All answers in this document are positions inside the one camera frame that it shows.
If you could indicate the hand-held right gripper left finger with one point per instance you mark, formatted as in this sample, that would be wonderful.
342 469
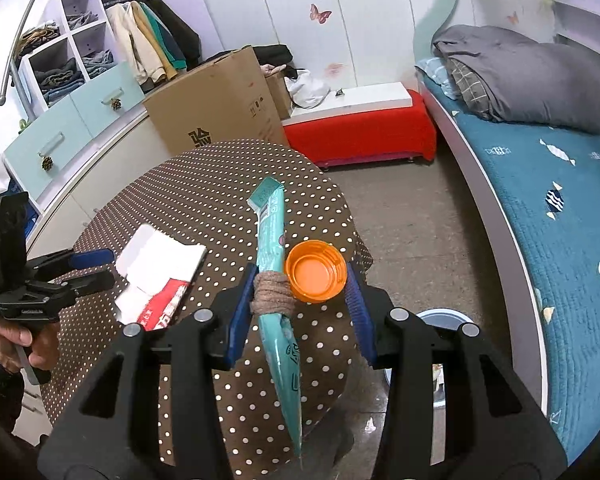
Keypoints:
240 310

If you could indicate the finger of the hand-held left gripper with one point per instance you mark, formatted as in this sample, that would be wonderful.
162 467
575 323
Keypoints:
92 282
92 258

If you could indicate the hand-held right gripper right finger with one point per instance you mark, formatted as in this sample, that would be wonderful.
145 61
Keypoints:
357 310

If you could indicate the orange bottle cap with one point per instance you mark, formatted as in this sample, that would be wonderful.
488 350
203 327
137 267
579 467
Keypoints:
315 275

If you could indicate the white red carton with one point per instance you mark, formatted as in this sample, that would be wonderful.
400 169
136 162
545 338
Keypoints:
150 255

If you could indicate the teal packet with twine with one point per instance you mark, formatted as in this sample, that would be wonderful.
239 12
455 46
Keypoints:
272 240

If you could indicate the white blue bowl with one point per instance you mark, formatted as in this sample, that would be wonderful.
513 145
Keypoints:
445 319

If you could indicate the person's left forearm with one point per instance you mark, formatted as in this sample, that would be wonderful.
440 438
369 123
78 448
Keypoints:
0 400

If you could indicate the person's left hand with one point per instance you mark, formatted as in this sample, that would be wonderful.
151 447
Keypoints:
42 342

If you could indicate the low white cabinet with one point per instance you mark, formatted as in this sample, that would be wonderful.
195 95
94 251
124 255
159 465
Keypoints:
95 180

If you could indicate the pine cone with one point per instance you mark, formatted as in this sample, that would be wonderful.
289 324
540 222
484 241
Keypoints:
116 103
47 162

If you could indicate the light blue drawer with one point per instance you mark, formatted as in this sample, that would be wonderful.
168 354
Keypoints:
100 90
45 140

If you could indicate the green hair clip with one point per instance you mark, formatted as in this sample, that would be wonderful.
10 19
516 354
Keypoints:
25 125

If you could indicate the grey metal handrail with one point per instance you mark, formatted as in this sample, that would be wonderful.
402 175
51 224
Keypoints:
3 87

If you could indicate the red bench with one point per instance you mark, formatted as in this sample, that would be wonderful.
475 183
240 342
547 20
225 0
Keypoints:
360 135

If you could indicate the folded dark clothes stack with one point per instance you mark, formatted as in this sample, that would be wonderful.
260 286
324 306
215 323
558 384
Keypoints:
57 80

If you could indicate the folded grey clothes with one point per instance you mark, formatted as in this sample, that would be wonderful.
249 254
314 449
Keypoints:
99 64
81 21

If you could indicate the blue printed bed sheet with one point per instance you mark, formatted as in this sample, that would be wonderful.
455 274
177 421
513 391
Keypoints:
555 260

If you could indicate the large cardboard box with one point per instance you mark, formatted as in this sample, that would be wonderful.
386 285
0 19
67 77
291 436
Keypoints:
220 95

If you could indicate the yellow hanging garment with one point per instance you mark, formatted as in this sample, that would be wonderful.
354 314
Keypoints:
161 57

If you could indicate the khaki clothes pile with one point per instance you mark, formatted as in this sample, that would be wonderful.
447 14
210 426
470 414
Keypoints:
40 37

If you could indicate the cream hanging jacket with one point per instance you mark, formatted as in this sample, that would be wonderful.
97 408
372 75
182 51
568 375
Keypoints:
130 45

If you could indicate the small cardboard box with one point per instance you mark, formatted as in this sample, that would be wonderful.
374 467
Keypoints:
277 95

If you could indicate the green hanging garment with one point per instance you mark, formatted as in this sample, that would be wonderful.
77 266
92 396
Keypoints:
172 50

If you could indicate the white plastic bag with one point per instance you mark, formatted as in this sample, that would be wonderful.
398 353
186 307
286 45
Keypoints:
307 87

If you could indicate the black hanging garment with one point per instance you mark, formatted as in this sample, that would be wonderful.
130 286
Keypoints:
185 35

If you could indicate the pink flower sticker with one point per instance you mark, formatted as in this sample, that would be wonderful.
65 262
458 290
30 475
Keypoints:
335 68

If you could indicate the light blue checked pillow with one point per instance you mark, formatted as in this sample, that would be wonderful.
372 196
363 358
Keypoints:
432 72

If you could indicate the dark plaid pillow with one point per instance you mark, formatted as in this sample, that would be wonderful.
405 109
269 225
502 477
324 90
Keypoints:
467 85

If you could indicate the black clothes heap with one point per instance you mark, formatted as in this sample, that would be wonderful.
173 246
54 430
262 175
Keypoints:
272 54

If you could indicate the grey quilt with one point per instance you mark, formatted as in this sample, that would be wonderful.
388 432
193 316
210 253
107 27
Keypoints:
530 80

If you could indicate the pink butterfly sticker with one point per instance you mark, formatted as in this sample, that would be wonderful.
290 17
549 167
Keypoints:
320 14

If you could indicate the white wardrobe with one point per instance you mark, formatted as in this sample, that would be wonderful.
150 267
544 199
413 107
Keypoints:
280 10

